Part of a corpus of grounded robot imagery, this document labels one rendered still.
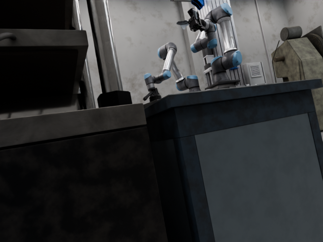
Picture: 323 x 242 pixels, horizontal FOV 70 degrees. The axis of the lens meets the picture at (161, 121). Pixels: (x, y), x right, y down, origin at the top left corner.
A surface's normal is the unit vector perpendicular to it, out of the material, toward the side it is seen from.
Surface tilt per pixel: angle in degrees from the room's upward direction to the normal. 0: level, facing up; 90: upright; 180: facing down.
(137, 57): 90
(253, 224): 90
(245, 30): 90
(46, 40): 90
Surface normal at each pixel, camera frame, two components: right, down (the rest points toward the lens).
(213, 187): 0.39, -0.13
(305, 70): 0.14, -0.05
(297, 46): 0.04, -0.50
